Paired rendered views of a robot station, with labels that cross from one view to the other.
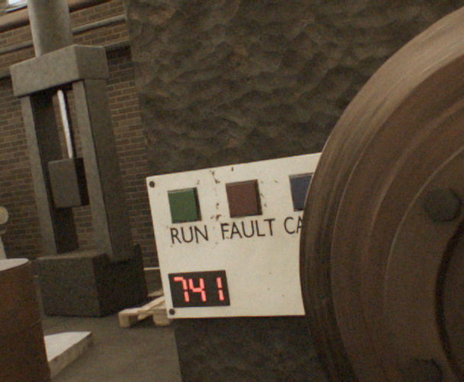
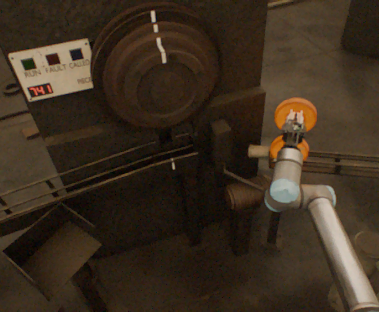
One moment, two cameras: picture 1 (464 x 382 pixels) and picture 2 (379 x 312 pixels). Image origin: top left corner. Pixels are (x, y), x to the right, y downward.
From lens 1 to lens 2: 0.75 m
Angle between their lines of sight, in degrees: 54
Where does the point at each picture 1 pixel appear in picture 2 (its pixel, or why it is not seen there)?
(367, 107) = (108, 44)
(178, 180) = (24, 56)
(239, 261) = (54, 79)
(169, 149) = (13, 43)
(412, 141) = (123, 54)
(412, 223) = (131, 79)
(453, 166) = (139, 67)
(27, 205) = not seen: outside the picture
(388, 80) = (113, 36)
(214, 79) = (30, 16)
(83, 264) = not seen: outside the picture
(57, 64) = not seen: outside the picture
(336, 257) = (105, 83)
